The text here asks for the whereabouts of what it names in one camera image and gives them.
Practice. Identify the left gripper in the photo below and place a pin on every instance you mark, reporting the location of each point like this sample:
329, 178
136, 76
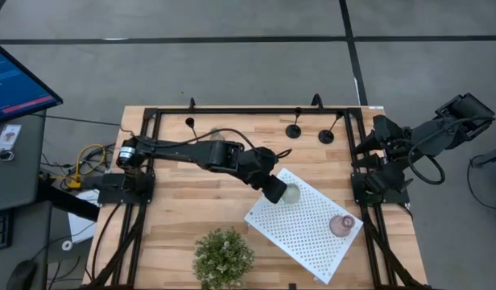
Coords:
258, 167

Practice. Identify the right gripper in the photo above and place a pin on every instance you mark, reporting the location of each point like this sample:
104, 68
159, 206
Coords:
393, 145

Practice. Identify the black metal candlestick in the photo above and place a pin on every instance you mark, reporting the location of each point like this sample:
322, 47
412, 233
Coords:
325, 137
293, 131
189, 121

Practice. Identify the pink ribbed glass candle holder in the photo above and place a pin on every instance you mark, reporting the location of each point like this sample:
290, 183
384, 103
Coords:
338, 227

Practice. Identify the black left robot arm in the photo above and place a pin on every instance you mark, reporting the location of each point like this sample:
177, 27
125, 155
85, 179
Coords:
183, 151

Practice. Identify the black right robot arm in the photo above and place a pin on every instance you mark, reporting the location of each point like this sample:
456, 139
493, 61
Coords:
437, 137

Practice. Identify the white perforated metal shelf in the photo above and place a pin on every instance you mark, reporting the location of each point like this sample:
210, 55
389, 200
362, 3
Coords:
296, 233

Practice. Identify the green artificial plant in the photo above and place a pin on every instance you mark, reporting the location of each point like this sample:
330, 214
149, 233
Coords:
221, 258

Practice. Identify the white paper sheet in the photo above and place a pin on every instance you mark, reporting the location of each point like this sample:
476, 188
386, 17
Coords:
83, 221

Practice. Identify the black desk beam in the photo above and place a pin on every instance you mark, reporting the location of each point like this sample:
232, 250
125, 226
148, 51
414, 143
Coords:
67, 201

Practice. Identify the white tape roll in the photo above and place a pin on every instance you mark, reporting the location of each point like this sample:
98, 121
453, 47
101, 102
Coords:
64, 245

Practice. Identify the grey desk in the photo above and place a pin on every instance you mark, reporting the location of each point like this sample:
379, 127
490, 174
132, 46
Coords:
30, 241
18, 181

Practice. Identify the black computer mouse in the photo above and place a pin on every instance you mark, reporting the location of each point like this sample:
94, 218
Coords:
21, 276

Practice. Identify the white card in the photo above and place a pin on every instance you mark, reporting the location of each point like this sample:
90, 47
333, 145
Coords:
7, 137

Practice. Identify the monitor with blue screen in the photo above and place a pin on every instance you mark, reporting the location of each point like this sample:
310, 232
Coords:
14, 84

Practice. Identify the black aluminium table frame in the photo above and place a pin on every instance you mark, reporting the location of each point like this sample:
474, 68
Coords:
252, 110

